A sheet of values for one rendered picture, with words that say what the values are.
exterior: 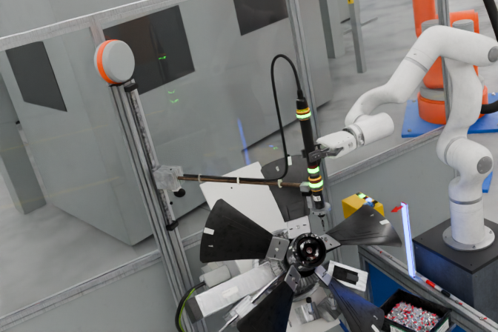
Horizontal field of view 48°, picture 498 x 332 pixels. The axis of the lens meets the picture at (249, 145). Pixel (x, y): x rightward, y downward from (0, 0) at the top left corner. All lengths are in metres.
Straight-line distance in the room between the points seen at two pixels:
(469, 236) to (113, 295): 1.49
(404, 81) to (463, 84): 0.25
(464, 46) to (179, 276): 1.43
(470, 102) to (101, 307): 1.70
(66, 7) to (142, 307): 2.25
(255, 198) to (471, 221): 0.82
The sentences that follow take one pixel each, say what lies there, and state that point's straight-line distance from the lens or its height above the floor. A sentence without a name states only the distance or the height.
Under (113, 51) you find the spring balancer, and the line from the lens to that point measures 2.09.
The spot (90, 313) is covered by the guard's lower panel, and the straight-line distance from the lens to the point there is 2.60.
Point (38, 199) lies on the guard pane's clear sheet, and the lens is 2.35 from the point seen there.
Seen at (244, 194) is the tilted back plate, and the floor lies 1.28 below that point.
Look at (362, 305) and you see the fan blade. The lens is 2.02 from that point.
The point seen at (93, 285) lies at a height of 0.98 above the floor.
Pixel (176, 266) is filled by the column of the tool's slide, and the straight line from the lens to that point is 2.43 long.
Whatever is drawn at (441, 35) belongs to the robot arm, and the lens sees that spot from 1.98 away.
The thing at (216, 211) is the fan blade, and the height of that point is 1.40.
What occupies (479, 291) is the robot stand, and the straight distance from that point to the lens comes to 2.31.
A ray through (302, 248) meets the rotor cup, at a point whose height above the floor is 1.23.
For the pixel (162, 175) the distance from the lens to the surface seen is 2.18.
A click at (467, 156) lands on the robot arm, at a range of 2.12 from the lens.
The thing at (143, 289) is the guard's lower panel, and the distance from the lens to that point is 2.61.
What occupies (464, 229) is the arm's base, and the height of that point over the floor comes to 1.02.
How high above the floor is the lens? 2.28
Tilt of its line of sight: 22 degrees down
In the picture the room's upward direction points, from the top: 13 degrees counter-clockwise
